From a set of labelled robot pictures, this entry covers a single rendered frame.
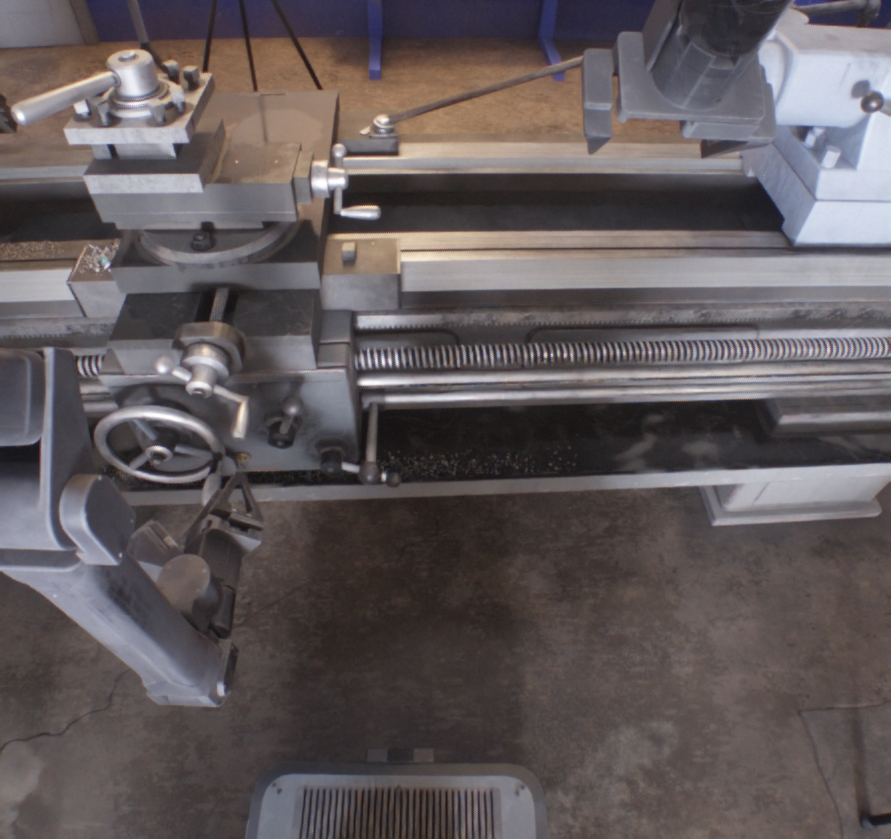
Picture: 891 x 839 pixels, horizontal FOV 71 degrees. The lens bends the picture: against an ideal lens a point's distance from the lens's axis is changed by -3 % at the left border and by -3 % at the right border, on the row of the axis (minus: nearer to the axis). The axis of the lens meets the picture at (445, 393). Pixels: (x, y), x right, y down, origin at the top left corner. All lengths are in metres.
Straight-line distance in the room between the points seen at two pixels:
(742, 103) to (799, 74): 0.76
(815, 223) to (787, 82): 0.26
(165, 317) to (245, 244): 0.17
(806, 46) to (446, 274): 0.70
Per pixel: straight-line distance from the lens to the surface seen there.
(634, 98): 0.50
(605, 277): 1.18
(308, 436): 1.19
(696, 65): 0.47
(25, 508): 0.46
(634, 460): 1.47
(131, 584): 0.59
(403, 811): 1.31
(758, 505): 1.95
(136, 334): 1.06
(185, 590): 0.74
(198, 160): 1.04
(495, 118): 3.47
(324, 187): 1.04
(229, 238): 1.07
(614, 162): 1.49
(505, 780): 1.32
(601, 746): 1.64
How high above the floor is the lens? 1.56
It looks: 50 degrees down
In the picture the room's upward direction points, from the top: 2 degrees clockwise
